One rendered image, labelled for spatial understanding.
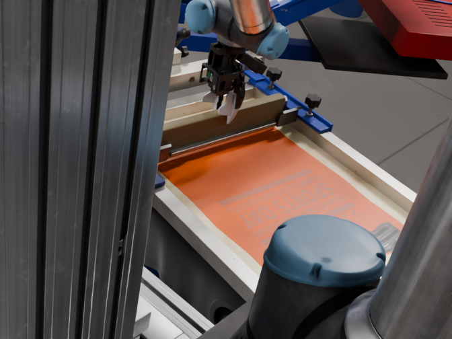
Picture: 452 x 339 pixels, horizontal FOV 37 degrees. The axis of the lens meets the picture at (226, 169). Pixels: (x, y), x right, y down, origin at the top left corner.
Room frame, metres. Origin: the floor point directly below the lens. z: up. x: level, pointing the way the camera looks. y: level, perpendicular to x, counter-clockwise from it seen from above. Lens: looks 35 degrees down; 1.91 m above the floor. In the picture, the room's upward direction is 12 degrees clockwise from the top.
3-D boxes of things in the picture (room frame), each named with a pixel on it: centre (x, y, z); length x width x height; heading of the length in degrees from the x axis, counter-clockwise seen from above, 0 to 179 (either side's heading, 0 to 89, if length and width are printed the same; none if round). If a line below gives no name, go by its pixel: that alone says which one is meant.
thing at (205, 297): (1.16, -0.03, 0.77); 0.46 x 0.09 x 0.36; 46
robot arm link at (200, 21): (1.37, 0.09, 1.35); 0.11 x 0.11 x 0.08; 59
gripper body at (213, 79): (1.46, 0.05, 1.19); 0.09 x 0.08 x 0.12; 136
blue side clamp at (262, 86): (1.70, -0.13, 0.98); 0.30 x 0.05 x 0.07; 46
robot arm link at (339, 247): (0.52, -0.12, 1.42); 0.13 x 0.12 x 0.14; 29
